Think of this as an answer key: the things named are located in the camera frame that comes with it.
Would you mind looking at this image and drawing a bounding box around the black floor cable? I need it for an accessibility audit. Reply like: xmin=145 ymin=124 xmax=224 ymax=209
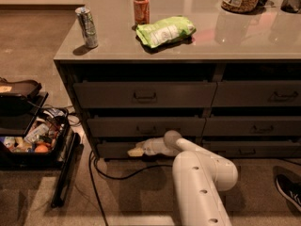
xmin=87 ymin=150 xmax=174 ymax=226

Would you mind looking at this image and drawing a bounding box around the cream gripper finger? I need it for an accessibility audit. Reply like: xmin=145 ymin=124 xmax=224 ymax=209
xmin=127 ymin=143 xmax=144 ymax=157

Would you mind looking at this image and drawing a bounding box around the green chip bag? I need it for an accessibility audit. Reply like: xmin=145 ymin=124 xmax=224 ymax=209
xmin=135 ymin=16 xmax=197 ymax=49

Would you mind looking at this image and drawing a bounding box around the black case lid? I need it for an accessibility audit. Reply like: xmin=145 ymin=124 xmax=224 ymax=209
xmin=0 ymin=78 xmax=41 ymax=100

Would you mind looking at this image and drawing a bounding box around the silver tall can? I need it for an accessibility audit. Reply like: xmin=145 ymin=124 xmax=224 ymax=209
xmin=75 ymin=7 xmax=98 ymax=49

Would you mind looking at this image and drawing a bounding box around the dark glass object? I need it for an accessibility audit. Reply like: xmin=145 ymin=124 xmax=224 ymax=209
xmin=281 ymin=0 xmax=300 ymax=13

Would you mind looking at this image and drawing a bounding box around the dark grey drawer cabinet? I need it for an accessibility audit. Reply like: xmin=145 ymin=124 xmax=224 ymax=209
xmin=55 ymin=0 xmax=301 ymax=157

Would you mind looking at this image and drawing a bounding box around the drawer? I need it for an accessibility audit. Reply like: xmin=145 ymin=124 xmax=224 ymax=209
xmin=96 ymin=140 xmax=136 ymax=159
xmin=203 ymin=116 xmax=301 ymax=137
xmin=202 ymin=140 xmax=301 ymax=158
xmin=73 ymin=82 xmax=216 ymax=108
xmin=87 ymin=117 xmax=205 ymax=137
xmin=213 ymin=81 xmax=301 ymax=107

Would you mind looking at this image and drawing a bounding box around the orange soda can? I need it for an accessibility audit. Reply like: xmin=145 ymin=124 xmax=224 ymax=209
xmin=134 ymin=0 xmax=150 ymax=24

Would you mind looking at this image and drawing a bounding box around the orange fruit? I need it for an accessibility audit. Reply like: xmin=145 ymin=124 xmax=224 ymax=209
xmin=35 ymin=145 xmax=49 ymax=153

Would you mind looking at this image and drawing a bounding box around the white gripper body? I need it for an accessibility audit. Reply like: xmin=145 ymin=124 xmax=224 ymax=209
xmin=142 ymin=137 xmax=170 ymax=156

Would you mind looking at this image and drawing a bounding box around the black bin with items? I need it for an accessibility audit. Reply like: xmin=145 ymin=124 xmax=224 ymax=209
xmin=0 ymin=108 xmax=70 ymax=168

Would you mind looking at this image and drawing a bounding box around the black sneaker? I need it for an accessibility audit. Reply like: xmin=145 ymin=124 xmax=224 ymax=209
xmin=276 ymin=174 xmax=301 ymax=212

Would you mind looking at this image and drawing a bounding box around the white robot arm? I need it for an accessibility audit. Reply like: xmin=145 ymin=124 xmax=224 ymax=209
xmin=128 ymin=130 xmax=238 ymax=226

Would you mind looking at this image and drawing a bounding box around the black floor bar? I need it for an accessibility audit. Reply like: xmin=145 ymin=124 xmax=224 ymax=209
xmin=51 ymin=133 xmax=81 ymax=208

